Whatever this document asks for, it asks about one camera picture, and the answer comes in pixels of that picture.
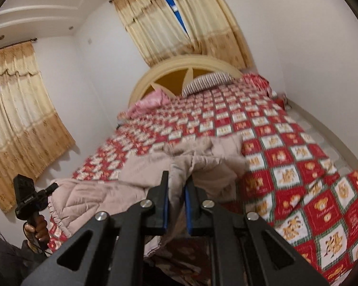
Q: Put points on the beige patterned window curtain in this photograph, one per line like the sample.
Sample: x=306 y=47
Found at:
x=162 y=29

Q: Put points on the person's left hand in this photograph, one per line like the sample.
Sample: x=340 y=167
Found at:
x=37 y=231

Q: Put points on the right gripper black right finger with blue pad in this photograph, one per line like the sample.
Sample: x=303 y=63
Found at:
x=244 y=249

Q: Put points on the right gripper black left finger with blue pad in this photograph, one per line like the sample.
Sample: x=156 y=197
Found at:
x=108 y=249

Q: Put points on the striped pillow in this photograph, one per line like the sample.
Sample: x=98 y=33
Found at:
x=206 y=82

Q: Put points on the cream round wooden headboard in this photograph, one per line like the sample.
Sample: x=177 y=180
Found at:
x=176 y=72

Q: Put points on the red teddy bear patchwork bedspread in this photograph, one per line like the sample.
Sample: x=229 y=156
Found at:
x=292 y=183

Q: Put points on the pink floral pillow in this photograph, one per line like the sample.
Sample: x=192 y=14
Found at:
x=150 y=102

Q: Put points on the beige side window curtain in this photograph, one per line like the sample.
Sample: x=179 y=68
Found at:
x=32 y=135

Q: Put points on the beige puffer jacket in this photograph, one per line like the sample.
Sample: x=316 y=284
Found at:
x=215 y=164

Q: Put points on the red folded blanket at headboard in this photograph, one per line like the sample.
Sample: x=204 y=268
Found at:
x=259 y=82

